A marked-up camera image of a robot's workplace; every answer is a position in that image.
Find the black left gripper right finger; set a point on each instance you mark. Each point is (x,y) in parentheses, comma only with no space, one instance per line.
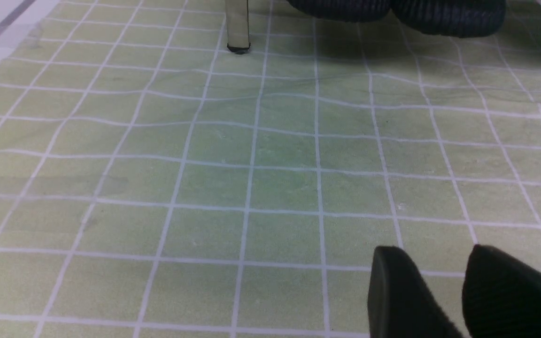
(501,295)

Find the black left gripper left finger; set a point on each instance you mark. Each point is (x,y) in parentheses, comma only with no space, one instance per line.
(399,303)

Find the black knit shoe right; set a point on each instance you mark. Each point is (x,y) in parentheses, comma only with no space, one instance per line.
(451,18)

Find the metal shoe rack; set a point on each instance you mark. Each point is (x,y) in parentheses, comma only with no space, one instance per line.
(237,26)

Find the green checkered floor mat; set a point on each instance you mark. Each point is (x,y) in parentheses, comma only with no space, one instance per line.
(155,185)

